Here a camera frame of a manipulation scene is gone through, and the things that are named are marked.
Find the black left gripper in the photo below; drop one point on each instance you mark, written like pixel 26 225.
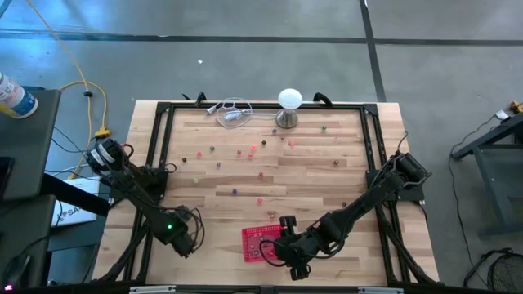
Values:
pixel 186 247

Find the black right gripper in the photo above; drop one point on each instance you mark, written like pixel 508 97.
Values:
pixel 296 251

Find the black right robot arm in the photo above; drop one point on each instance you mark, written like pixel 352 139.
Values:
pixel 367 196

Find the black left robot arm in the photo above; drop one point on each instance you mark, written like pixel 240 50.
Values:
pixel 135 188

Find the red slotted plastic basket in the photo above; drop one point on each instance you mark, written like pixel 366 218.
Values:
pixel 245 230

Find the white printed cardboard box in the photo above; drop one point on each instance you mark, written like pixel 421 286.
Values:
pixel 71 216

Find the black metal bar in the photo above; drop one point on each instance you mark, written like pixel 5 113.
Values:
pixel 73 195

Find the black clamp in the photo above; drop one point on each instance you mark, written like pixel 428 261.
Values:
pixel 200 99
pixel 323 98

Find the white globe lamp metal base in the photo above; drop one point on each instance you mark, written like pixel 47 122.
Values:
pixel 290 98

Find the dark grey desk top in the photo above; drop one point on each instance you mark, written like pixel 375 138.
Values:
pixel 24 228
pixel 28 155

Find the black computer mouse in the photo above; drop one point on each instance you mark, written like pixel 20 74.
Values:
pixel 16 271

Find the black side table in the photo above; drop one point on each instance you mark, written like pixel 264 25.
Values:
pixel 482 143

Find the white bottle blue label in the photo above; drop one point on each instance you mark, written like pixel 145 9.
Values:
pixel 16 100

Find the white tag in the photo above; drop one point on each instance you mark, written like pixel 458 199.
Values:
pixel 502 114

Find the yellow tool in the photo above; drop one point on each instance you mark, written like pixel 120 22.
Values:
pixel 517 107

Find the white frame bracket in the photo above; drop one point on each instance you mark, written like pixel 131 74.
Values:
pixel 151 289
pixel 380 290

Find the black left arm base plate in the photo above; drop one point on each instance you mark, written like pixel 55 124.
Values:
pixel 157 179

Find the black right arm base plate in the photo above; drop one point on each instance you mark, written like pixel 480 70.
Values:
pixel 412 194

